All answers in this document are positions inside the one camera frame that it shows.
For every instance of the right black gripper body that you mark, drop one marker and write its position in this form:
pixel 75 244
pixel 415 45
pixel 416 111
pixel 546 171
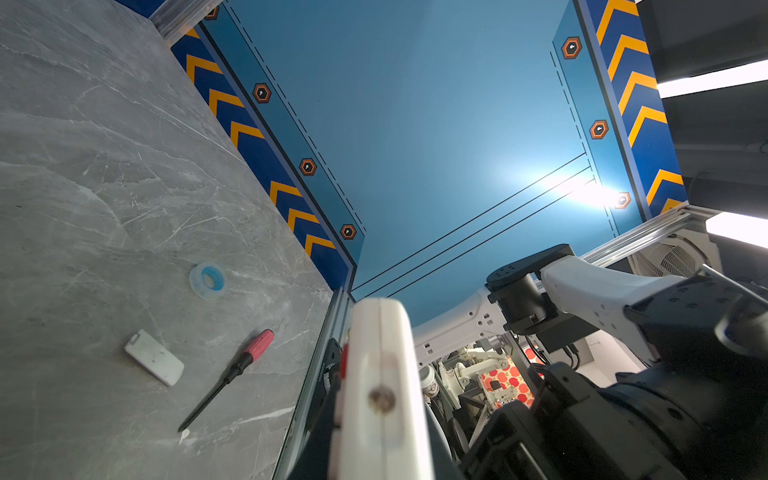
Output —
pixel 513 445

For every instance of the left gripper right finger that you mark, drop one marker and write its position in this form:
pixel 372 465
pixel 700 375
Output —
pixel 443 465

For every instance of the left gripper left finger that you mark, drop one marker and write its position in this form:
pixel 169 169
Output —
pixel 313 459

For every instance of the white remote control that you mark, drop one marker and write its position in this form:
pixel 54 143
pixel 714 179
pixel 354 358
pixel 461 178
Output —
pixel 380 426

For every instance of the white battery cover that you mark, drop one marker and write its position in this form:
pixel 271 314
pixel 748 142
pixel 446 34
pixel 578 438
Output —
pixel 155 358

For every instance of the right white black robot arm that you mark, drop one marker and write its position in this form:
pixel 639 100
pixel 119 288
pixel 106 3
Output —
pixel 640 377

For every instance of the red handled screwdriver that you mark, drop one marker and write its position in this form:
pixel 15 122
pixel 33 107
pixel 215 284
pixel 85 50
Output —
pixel 252 351

